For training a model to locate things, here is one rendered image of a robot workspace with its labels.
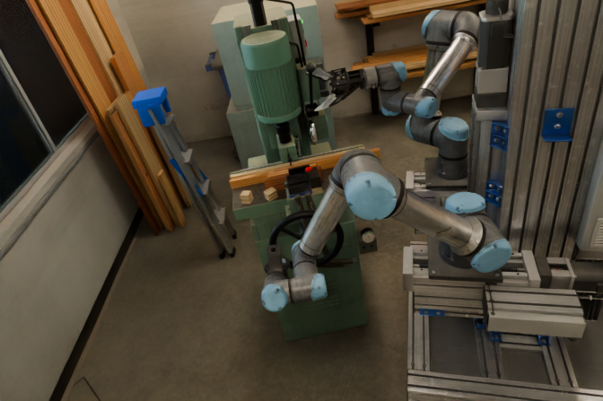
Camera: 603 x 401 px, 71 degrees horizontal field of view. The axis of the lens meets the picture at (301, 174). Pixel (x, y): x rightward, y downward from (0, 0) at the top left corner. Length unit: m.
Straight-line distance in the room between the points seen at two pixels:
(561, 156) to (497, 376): 0.92
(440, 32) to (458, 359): 1.33
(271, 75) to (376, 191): 0.70
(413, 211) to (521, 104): 0.48
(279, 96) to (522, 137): 0.82
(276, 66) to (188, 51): 2.60
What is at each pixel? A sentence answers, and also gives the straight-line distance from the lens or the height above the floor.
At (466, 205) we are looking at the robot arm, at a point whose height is 1.05.
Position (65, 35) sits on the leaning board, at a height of 1.47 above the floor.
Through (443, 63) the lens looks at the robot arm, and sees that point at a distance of 1.63.
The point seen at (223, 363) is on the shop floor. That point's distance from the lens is 2.39.
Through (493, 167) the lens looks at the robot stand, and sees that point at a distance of 1.55.
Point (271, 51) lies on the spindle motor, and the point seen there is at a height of 1.47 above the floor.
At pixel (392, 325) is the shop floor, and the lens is 2.35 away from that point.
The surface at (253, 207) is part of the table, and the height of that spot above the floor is 0.89.
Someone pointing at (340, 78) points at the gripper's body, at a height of 1.35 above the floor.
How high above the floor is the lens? 1.90
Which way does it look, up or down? 33 degrees down
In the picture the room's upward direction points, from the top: 12 degrees counter-clockwise
